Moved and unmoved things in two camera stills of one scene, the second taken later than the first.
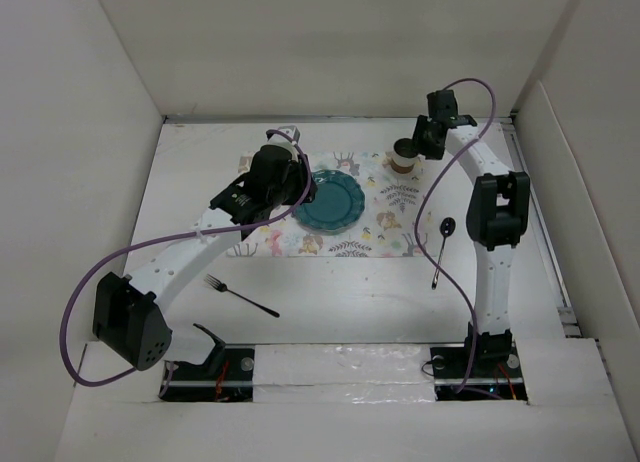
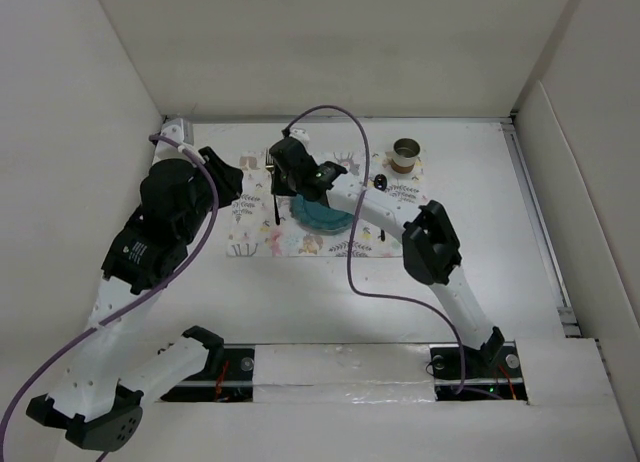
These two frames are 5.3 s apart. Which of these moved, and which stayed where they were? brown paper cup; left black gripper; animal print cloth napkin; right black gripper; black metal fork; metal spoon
Moved: left black gripper; metal spoon; right black gripper; black metal fork
Stayed: brown paper cup; animal print cloth napkin
